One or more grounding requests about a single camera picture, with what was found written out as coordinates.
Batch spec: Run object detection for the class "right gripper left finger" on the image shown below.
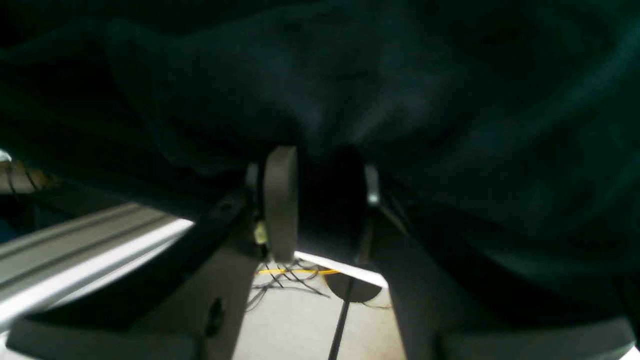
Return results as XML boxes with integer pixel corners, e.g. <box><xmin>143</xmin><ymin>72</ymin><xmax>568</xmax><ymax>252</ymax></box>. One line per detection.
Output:
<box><xmin>6</xmin><ymin>146</ymin><xmax>299</xmax><ymax>360</ymax></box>

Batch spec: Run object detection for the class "black T-shirt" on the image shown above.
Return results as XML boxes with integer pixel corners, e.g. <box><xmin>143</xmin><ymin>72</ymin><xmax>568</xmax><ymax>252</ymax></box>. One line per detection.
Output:
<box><xmin>1</xmin><ymin>0</ymin><xmax>639</xmax><ymax>322</ymax></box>

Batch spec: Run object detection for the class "aluminium frame post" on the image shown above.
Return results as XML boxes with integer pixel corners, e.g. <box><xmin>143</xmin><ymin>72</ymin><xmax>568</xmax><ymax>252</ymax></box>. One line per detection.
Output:
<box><xmin>0</xmin><ymin>203</ymin><xmax>193</xmax><ymax>332</ymax></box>

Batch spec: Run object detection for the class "black round stand base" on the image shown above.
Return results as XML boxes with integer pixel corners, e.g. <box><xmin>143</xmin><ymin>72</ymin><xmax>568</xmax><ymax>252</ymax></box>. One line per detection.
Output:
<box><xmin>325</xmin><ymin>273</ymin><xmax>383</xmax><ymax>360</ymax></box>

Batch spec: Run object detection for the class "yellow cable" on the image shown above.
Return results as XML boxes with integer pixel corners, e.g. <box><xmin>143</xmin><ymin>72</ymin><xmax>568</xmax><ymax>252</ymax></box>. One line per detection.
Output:
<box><xmin>256</xmin><ymin>268</ymin><xmax>341</xmax><ymax>276</ymax></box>

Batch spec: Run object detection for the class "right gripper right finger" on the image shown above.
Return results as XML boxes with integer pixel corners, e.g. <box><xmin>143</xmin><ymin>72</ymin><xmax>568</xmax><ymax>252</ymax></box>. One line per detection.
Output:
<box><xmin>356</xmin><ymin>164</ymin><xmax>636</xmax><ymax>360</ymax></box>

